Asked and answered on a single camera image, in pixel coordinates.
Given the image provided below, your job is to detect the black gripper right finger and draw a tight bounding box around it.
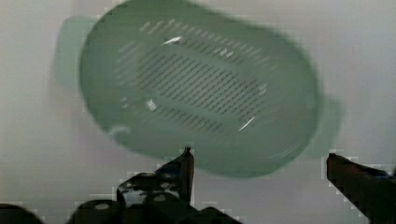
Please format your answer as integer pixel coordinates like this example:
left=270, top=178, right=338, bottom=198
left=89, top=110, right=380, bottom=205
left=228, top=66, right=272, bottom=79
left=326, top=153, right=396, bottom=224

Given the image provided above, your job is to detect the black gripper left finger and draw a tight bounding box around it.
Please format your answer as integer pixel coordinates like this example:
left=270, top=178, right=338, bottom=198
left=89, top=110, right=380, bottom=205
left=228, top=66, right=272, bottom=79
left=116, top=147, right=194, bottom=207

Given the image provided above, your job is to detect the green oval strainer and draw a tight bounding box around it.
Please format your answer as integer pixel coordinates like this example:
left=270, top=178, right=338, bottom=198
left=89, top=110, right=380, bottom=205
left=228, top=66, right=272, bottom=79
left=53, top=0, right=341, bottom=177

